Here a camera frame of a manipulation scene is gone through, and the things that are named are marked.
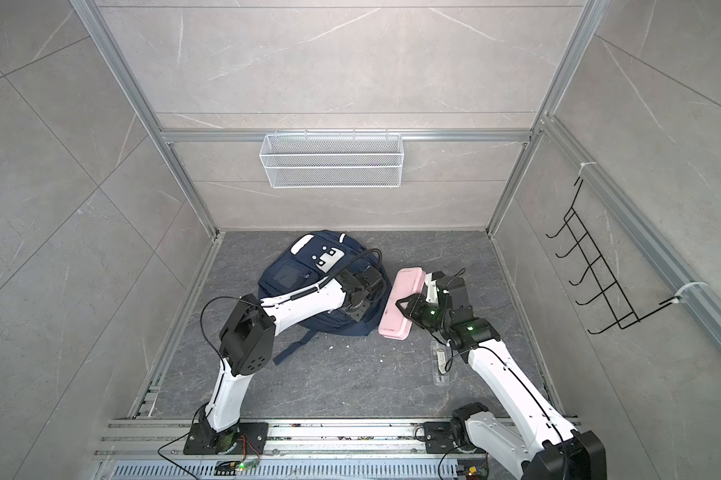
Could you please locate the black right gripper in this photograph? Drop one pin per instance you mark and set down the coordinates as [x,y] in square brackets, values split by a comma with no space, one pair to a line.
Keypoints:
[414,308]

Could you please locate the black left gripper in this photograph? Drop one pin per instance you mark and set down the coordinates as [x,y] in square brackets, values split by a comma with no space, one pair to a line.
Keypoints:
[363,312]

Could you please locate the pink pencil case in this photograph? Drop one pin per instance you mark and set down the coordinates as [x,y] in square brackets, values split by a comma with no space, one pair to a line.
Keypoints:
[394,324]

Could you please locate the navy blue student backpack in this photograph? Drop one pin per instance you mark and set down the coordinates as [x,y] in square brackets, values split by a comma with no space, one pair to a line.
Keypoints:
[306,262]

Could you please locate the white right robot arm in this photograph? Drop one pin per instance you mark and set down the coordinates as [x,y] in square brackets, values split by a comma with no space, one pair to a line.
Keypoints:
[541,443]

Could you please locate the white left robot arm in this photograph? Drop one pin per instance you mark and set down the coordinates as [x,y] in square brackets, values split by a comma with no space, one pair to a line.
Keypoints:
[247,341]

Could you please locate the clear plastic ruler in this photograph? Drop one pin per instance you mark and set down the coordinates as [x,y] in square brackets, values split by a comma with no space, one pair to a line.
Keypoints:
[439,356]

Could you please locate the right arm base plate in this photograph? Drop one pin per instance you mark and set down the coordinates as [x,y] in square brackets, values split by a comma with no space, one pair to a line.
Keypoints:
[439,438]

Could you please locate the white wire mesh basket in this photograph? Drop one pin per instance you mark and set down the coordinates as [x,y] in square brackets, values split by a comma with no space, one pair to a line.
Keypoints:
[333,160]

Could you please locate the black wire hook rack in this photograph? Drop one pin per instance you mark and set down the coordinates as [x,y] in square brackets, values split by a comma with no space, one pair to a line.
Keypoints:
[597,268]

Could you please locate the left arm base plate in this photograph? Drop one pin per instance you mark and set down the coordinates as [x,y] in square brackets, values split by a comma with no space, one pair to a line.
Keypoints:
[244,437]

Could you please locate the aluminium frame rails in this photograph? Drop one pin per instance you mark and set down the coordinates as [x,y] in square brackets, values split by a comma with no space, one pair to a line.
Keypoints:
[702,304]

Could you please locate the slotted aluminium floor rail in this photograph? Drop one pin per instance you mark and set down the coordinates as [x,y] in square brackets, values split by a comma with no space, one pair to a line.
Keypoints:
[365,448]

